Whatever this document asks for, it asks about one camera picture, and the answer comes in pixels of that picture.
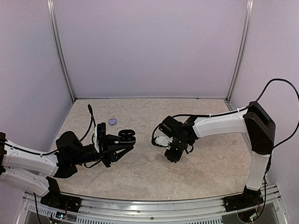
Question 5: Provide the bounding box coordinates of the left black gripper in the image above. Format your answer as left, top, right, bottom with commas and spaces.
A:
71, 134, 133, 168

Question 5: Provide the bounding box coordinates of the black earbud charging case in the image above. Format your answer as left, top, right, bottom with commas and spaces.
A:
118, 129, 136, 145

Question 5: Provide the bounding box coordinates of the lilac earbud charging case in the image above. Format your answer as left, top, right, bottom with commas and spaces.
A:
108, 118, 117, 126

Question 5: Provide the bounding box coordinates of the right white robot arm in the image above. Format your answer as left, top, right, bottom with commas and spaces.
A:
152, 102, 276, 207

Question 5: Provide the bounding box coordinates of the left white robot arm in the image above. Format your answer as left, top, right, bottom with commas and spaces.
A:
0, 129, 136, 208

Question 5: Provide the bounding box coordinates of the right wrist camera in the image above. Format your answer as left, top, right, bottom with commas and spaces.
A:
151, 136, 173, 148

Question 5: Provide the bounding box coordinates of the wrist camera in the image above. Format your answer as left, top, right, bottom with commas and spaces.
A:
93, 122, 108, 155
151, 136, 173, 148

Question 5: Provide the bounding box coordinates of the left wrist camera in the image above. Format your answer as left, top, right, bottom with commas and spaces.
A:
93, 122, 108, 155

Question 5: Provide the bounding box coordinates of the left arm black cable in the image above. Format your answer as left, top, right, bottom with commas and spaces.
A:
0, 104, 97, 156

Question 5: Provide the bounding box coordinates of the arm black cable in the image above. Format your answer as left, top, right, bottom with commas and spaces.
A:
0, 104, 97, 156
151, 78, 299, 150

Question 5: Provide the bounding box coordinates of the front aluminium rail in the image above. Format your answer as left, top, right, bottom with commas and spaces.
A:
16, 184, 288, 224

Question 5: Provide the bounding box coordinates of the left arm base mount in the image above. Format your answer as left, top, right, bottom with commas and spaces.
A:
40, 177, 82, 213

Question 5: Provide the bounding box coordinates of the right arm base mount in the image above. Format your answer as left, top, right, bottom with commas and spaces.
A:
223, 186, 264, 212

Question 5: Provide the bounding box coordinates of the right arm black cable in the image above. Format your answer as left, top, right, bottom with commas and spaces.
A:
151, 78, 299, 150

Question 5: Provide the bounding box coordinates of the left aluminium frame post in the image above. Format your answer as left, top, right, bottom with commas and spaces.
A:
47, 0, 77, 104

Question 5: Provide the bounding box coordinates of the aluminium frame post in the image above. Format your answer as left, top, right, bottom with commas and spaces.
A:
47, 0, 77, 104
226, 0, 254, 103

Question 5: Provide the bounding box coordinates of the right aluminium frame post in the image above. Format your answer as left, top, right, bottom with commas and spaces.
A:
226, 0, 254, 103

